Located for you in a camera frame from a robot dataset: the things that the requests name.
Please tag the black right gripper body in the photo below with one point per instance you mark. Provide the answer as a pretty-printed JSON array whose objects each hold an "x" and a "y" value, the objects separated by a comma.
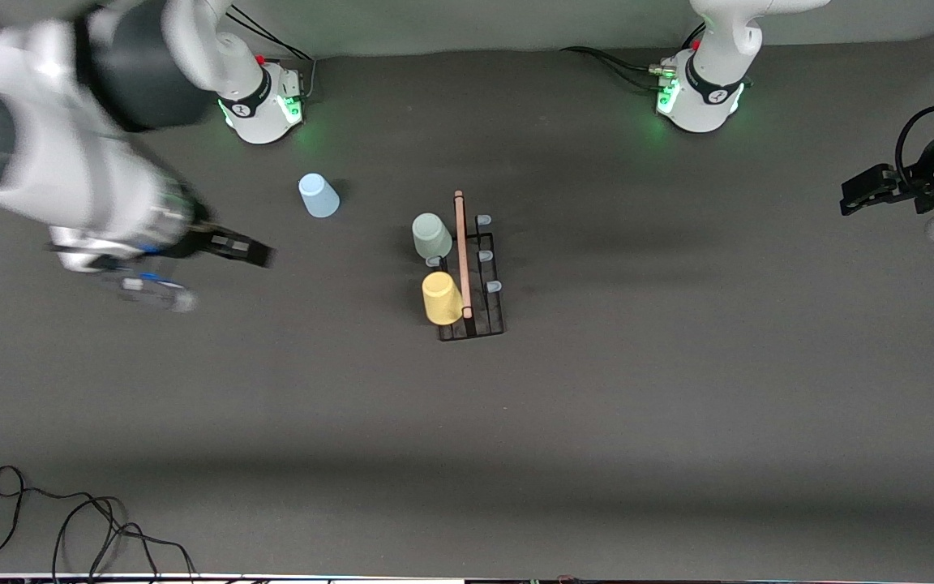
[{"x": 206, "y": 238}]

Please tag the yellow plastic cup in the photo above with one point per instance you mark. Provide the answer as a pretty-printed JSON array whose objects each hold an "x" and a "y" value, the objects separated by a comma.
[{"x": 441, "y": 297}]

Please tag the light blue plastic cup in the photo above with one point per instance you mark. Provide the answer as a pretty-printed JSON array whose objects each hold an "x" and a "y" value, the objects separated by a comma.
[{"x": 319, "y": 196}]

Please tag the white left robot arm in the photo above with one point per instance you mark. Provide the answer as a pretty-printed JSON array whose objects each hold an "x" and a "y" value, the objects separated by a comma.
[{"x": 714, "y": 81}]

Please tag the pale green plastic cup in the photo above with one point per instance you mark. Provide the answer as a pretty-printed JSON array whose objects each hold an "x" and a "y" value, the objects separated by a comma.
[{"x": 432, "y": 235}]

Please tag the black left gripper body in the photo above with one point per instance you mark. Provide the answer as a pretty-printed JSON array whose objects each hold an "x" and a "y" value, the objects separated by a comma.
[{"x": 914, "y": 180}]

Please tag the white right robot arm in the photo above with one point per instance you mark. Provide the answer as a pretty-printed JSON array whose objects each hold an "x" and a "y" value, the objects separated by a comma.
[{"x": 53, "y": 146}]

